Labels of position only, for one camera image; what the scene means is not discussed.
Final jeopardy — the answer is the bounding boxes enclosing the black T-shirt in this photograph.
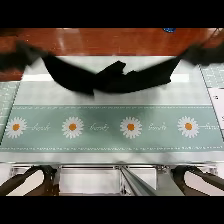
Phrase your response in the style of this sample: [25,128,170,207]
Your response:
[41,53,188,97]

